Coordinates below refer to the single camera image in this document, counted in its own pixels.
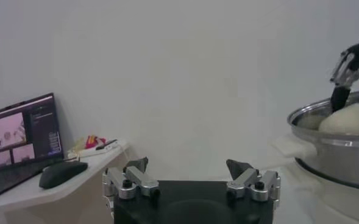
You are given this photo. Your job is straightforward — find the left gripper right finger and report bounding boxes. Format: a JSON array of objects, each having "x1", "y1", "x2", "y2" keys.
[{"x1": 226, "y1": 158, "x2": 281, "y2": 202}]

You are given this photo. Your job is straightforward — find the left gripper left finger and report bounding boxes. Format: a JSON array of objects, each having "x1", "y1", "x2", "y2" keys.
[{"x1": 102, "y1": 156, "x2": 161, "y2": 200}]

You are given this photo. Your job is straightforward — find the white steamed baozi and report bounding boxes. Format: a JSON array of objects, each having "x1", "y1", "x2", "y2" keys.
[{"x1": 318, "y1": 102, "x2": 359, "y2": 135}]

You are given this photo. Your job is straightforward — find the stainless steel steamer pot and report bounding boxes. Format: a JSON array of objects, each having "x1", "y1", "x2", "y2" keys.
[{"x1": 270, "y1": 133, "x2": 359, "y2": 224}]

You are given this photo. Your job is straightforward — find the black phone on white base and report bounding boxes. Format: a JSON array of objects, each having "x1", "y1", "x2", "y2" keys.
[{"x1": 87, "y1": 139, "x2": 122, "y2": 156}]

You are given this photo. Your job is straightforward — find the orange and pink small item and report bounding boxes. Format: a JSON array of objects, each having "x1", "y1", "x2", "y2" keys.
[{"x1": 84, "y1": 135, "x2": 107, "y2": 150}]

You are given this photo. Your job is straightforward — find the pale yellow packet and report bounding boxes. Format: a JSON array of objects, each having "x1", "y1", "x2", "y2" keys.
[{"x1": 68, "y1": 136, "x2": 87, "y2": 153}]

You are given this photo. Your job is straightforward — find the black computer mouse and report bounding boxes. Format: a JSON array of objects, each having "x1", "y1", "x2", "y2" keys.
[{"x1": 38, "y1": 160, "x2": 88, "y2": 189}]

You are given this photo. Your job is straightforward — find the black laptop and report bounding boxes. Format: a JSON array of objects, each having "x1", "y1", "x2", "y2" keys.
[{"x1": 0, "y1": 93, "x2": 65, "y2": 201}]

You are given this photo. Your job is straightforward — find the white side table with laptop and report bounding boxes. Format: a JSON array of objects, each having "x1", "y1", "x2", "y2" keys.
[{"x1": 0, "y1": 139, "x2": 130, "y2": 224}]

